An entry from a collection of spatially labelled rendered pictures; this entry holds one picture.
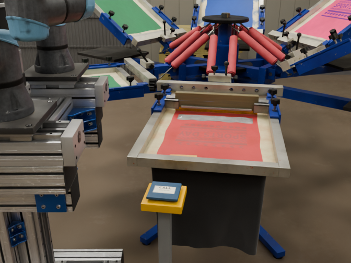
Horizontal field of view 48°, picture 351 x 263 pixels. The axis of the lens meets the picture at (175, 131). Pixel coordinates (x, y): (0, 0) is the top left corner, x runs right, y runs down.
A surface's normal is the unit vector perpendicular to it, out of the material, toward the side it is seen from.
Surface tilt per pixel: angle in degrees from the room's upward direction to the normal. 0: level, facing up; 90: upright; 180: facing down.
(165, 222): 90
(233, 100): 90
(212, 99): 90
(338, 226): 0
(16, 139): 90
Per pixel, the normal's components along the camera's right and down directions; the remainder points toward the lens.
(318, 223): 0.00, -0.92
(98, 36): 0.00, 0.39
